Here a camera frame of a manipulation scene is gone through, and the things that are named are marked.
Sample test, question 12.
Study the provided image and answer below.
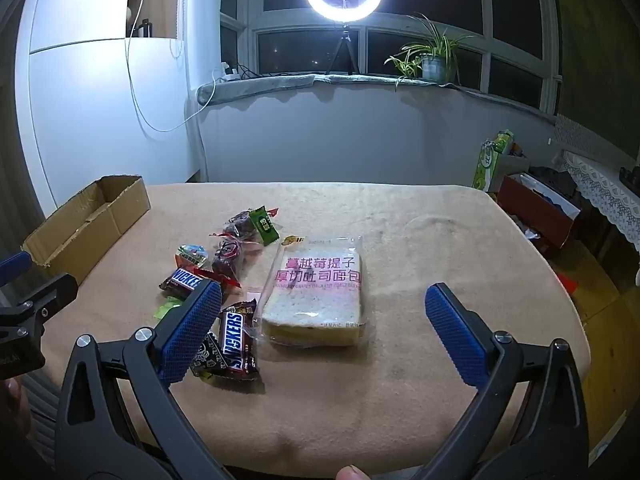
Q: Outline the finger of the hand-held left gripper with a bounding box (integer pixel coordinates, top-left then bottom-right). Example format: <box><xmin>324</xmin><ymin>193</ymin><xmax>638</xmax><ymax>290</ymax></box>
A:
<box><xmin>0</xmin><ymin>274</ymin><xmax>79</xmax><ymax>333</ymax></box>
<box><xmin>0</xmin><ymin>251</ymin><xmax>33</xmax><ymax>288</ymax></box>

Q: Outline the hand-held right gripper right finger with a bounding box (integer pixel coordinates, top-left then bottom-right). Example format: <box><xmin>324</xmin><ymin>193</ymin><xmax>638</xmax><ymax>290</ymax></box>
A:
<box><xmin>400</xmin><ymin>283</ymin><xmax>592</xmax><ymax>480</ymax></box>

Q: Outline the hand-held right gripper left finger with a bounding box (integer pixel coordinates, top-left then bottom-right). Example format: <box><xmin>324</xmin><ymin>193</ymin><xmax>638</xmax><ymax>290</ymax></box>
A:
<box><xmin>54</xmin><ymin>280</ymin><xmax>223</xmax><ymax>480</ymax></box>

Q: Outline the light green snack packet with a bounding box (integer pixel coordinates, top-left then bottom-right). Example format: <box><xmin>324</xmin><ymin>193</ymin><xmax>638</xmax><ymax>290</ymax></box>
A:
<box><xmin>154</xmin><ymin>296</ymin><xmax>187</xmax><ymax>322</ymax></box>

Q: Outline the brown chocolate bar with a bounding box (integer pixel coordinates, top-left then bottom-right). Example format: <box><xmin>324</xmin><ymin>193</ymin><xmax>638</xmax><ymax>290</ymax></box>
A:
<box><xmin>217</xmin><ymin>300</ymin><xmax>261</xmax><ymax>382</ymax></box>
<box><xmin>159</xmin><ymin>267</ymin><xmax>216</xmax><ymax>295</ymax></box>

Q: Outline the cardboard box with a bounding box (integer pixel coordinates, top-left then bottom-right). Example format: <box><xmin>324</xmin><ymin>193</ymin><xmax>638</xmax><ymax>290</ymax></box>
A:
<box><xmin>21</xmin><ymin>175</ymin><xmax>152</xmax><ymax>286</ymax></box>

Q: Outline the person's left hand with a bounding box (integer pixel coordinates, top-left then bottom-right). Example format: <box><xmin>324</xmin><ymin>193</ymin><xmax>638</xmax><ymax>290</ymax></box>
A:
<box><xmin>0</xmin><ymin>379</ymin><xmax>33</xmax><ymax>441</ymax></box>

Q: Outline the black patterned snack packet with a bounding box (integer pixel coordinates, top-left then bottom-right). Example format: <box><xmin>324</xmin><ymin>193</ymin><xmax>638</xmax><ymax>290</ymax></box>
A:
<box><xmin>190</xmin><ymin>332</ymin><xmax>226</xmax><ymax>381</ymax></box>

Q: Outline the white ribbed radiator cover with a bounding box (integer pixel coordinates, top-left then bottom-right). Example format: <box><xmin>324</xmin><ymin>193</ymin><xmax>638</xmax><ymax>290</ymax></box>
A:
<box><xmin>22</xmin><ymin>374</ymin><xmax>62</xmax><ymax>461</ymax></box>

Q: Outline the blue lid jelly cup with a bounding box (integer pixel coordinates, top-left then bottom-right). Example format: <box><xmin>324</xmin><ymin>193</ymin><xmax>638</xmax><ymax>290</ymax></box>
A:
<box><xmin>175</xmin><ymin>244</ymin><xmax>210</xmax><ymax>268</ymax></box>

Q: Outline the red wrapped date snack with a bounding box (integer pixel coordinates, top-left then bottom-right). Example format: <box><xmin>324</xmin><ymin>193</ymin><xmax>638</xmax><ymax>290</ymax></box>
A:
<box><xmin>222</xmin><ymin>212</ymin><xmax>262</xmax><ymax>246</ymax></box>
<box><xmin>209</xmin><ymin>239</ymin><xmax>261</xmax><ymax>288</ymax></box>

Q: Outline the beige table blanket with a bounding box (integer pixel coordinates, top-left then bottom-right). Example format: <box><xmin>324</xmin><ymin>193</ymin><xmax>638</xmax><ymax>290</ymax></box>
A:
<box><xmin>37</xmin><ymin>182</ymin><xmax>592</xmax><ymax>476</ymax></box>

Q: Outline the dark green candy packet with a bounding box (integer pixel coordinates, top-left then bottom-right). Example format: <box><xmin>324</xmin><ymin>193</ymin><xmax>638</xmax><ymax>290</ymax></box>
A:
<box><xmin>249</xmin><ymin>206</ymin><xmax>281</xmax><ymax>246</ymax></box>

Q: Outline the sliced bread packet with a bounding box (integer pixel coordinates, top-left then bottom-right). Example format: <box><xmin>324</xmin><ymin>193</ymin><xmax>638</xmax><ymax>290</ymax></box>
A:
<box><xmin>252</xmin><ymin>232</ymin><xmax>376</xmax><ymax>351</ymax></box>

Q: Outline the red storage box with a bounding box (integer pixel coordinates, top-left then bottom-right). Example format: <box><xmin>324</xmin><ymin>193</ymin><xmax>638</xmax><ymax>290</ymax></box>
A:
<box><xmin>497</xmin><ymin>174</ymin><xmax>582</xmax><ymax>259</ymax></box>

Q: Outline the white cabinet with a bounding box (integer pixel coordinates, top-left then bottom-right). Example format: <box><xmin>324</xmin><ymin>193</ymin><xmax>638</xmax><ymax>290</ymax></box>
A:
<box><xmin>15</xmin><ymin>0</ymin><xmax>202</xmax><ymax>217</ymax></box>

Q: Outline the green printed carton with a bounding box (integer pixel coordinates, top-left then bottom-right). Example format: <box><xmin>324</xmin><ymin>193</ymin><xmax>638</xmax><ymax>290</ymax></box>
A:
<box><xmin>472</xmin><ymin>130</ymin><xmax>516</xmax><ymax>192</ymax></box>

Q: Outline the white lace cloth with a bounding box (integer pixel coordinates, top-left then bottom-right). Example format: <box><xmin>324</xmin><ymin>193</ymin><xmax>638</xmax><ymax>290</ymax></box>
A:
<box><xmin>562</xmin><ymin>150</ymin><xmax>640</xmax><ymax>254</ymax></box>

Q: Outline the grey window sill cloth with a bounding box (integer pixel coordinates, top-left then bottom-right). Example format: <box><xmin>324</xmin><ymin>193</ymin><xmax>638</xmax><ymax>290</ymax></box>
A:
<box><xmin>196</xmin><ymin>74</ymin><xmax>558</xmax><ymax>126</ymax></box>

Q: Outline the white power strip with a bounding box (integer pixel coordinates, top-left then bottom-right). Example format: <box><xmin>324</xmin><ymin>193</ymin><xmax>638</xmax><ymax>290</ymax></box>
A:
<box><xmin>212</xmin><ymin>62</ymin><xmax>241</xmax><ymax>84</ymax></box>

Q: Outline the potted spider plant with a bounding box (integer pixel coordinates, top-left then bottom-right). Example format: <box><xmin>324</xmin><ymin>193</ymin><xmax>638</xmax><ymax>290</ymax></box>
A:
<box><xmin>385</xmin><ymin>12</ymin><xmax>476</xmax><ymax>92</ymax></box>

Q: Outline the black tripod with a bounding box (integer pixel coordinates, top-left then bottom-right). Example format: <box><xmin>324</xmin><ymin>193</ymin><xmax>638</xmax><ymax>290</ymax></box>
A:
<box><xmin>325</xmin><ymin>24</ymin><xmax>362</xmax><ymax>77</ymax></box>

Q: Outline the white cable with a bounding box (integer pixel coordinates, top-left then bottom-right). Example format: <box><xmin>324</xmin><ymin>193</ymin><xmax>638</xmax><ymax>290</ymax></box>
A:
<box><xmin>125</xmin><ymin>0</ymin><xmax>219</xmax><ymax>133</ymax></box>

